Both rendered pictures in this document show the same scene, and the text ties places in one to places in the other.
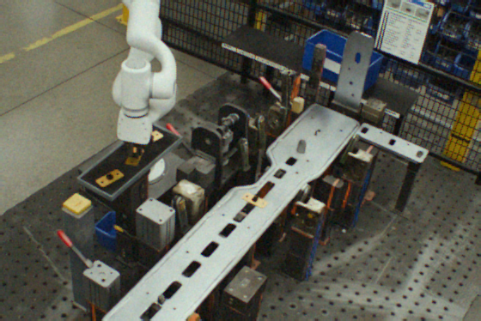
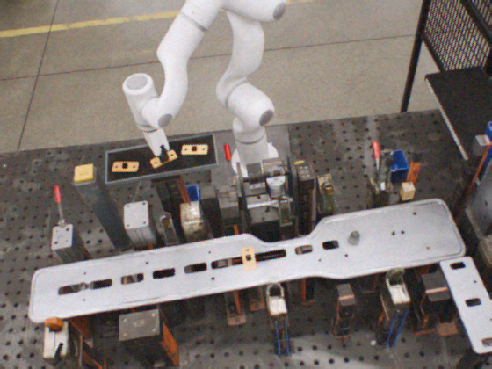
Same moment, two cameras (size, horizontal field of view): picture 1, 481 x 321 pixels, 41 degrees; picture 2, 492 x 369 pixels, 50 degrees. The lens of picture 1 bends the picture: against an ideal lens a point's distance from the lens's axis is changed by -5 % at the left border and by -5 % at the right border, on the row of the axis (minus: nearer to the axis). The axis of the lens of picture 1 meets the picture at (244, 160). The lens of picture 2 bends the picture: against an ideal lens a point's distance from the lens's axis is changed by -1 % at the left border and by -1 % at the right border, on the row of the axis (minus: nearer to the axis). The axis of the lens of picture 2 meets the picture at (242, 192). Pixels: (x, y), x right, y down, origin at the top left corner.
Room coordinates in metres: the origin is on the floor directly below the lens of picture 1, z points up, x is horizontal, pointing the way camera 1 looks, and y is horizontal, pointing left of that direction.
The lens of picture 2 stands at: (1.31, -0.78, 2.48)
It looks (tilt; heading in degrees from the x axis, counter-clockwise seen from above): 54 degrees down; 64
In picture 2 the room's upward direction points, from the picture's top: 10 degrees counter-clockwise
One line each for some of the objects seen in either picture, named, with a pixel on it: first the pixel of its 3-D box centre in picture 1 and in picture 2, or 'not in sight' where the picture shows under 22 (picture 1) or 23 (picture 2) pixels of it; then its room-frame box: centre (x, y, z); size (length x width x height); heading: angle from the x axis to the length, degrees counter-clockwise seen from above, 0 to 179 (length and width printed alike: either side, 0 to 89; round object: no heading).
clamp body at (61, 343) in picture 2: not in sight; (77, 358); (1.04, 0.04, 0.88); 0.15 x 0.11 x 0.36; 64
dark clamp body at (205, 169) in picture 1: (197, 205); (234, 227); (1.71, 0.14, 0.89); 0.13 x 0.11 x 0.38; 64
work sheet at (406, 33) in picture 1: (404, 26); not in sight; (2.52, -0.59, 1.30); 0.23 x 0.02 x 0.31; 64
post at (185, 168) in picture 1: (183, 210); (216, 223); (1.66, 0.18, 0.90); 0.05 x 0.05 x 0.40; 64
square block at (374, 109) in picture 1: (366, 138); (483, 272); (2.26, -0.49, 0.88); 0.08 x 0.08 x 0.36; 64
